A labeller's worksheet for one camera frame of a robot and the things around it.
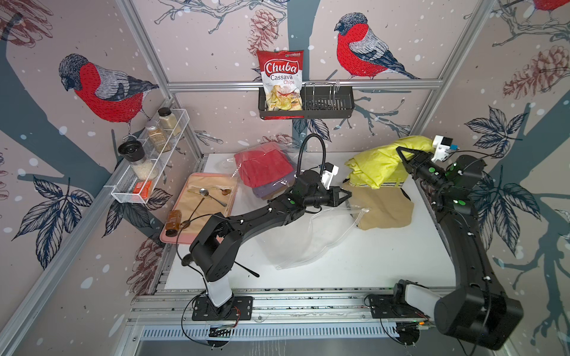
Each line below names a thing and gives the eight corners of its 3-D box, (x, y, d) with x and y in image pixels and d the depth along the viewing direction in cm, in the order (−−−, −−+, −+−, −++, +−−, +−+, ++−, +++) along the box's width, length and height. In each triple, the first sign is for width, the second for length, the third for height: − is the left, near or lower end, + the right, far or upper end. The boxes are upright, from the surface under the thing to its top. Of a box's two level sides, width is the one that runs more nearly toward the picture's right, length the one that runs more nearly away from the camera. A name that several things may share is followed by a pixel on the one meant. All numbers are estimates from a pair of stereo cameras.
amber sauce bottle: (167, 237, 91) (164, 235, 89) (171, 213, 98) (168, 211, 96) (179, 235, 92) (177, 232, 90) (182, 211, 99) (180, 208, 97)
